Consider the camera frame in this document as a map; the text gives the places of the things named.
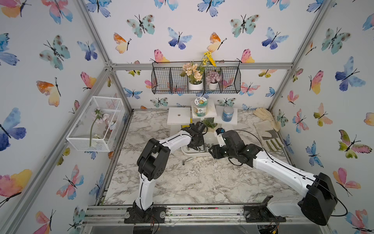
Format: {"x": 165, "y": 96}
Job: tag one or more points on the beige flowers white pot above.
{"x": 194, "y": 73}

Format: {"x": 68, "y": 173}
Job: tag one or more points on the blue can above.
{"x": 227, "y": 113}

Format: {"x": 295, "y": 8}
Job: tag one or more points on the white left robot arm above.
{"x": 151, "y": 165}

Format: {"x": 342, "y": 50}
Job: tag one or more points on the white mesh wall basket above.
{"x": 79, "y": 135}

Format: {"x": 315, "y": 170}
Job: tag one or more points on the white storage box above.
{"x": 209, "y": 138}

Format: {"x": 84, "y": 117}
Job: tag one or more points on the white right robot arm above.
{"x": 316, "y": 199}

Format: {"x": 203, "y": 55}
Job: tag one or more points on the beige work glove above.
{"x": 265, "y": 115}

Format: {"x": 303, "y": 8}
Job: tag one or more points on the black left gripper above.
{"x": 201, "y": 142}

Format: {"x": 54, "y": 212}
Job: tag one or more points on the small succulent pot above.
{"x": 210, "y": 124}

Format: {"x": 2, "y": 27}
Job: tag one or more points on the grey patterned work glove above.
{"x": 268, "y": 136}

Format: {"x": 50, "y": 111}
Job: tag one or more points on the yellow artificial flower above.
{"x": 207, "y": 59}

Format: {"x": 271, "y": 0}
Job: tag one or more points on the pink artificial rose stem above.
{"x": 100, "y": 118}

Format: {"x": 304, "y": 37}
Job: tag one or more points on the green lidded jar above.
{"x": 200, "y": 106}

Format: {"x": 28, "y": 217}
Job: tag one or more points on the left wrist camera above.
{"x": 199, "y": 128}

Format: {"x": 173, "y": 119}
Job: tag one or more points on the purple flowers white pot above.
{"x": 213, "y": 78}

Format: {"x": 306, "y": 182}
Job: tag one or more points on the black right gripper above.
{"x": 215, "y": 153}

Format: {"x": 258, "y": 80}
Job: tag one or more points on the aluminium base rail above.
{"x": 173, "y": 215}

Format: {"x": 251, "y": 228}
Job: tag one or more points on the black wire wall basket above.
{"x": 166, "y": 79}

